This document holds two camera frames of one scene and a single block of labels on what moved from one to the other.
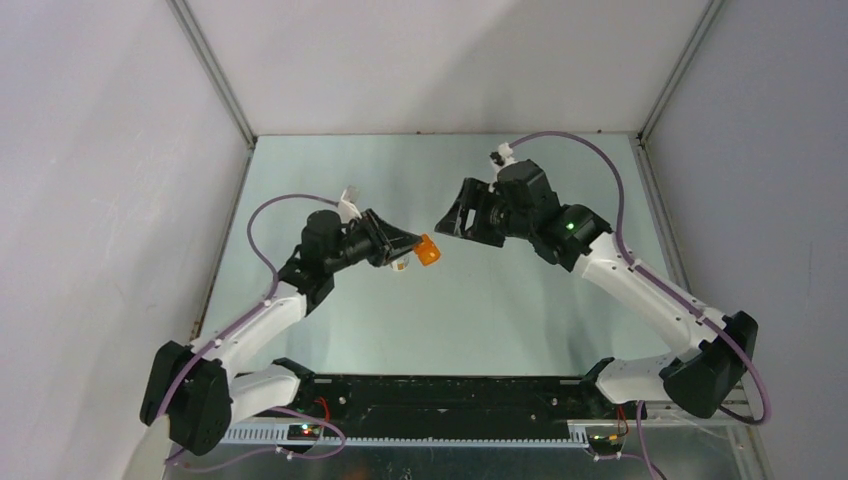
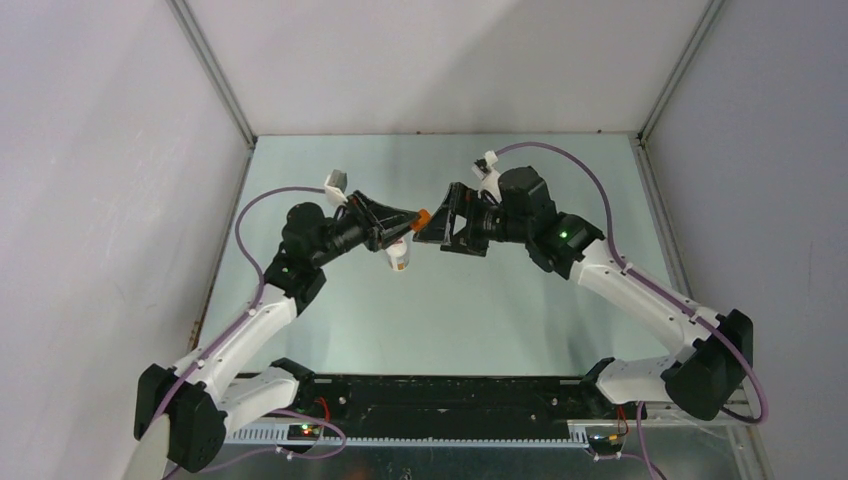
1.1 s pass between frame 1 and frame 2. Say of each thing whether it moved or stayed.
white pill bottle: stayed
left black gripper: moved
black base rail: stayed
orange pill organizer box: moved
